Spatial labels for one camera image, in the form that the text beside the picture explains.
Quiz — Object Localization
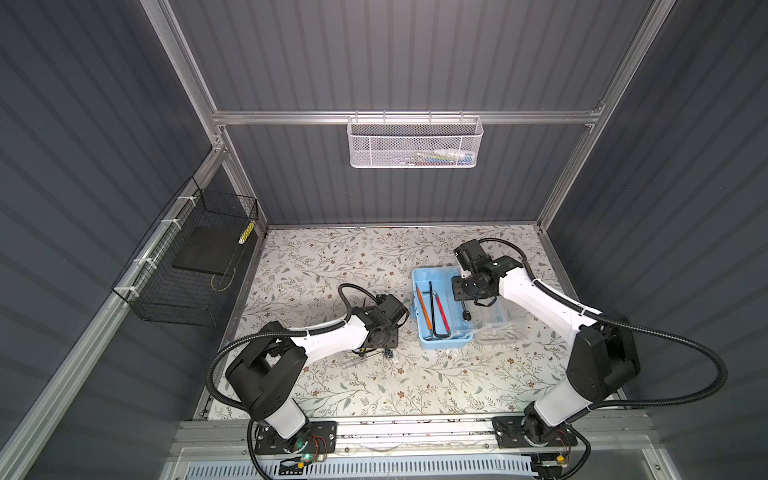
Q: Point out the large black hex key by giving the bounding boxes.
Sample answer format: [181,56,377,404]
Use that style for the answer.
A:
[428,281,450,339]

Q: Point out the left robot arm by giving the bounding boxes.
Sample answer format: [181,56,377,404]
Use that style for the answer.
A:
[208,292,409,453]

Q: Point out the red handled hex key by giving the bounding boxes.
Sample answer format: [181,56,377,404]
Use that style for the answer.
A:
[434,293,451,336]

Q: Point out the orange handled hex key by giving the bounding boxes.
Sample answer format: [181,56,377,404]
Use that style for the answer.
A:
[416,288,432,333]

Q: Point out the white perforated front panel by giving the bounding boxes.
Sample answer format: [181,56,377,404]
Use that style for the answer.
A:
[182,455,538,480]

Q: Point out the items in white basket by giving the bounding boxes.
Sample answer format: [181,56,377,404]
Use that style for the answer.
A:
[398,149,476,168]

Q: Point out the light blue plastic toolbox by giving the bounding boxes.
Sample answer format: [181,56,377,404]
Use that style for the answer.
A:
[411,267,526,351]

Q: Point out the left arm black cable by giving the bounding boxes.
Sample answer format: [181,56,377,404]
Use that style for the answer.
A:
[205,282,385,415]

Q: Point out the black wire basket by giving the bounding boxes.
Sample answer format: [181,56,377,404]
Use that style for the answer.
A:
[113,179,260,327]

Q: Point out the yellow green marker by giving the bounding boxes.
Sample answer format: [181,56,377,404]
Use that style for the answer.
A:
[238,221,256,245]

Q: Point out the black pad in basket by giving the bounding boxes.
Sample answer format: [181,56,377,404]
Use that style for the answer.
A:
[171,227,245,276]

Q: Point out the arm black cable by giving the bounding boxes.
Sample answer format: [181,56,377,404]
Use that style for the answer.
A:
[476,237,730,411]
[205,282,385,415]

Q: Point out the white wire mesh basket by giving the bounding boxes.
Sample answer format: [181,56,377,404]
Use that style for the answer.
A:
[346,115,484,169]

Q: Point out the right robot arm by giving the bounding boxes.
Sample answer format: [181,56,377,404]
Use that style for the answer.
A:
[452,238,641,446]

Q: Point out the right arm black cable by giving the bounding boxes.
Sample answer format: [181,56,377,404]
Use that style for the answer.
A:
[476,237,730,411]

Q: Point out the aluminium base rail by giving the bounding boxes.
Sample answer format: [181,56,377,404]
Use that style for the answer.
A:
[169,410,659,459]

